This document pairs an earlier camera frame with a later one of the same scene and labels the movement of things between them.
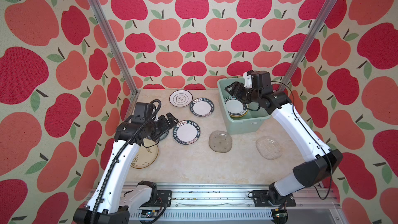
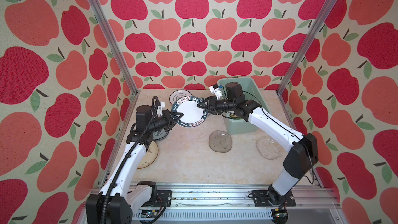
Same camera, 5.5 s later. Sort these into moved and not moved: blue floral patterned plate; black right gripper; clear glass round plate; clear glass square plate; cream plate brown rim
Moved: black right gripper
Not moved: clear glass square plate; clear glass round plate; blue floral patterned plate; cream plate brown rim
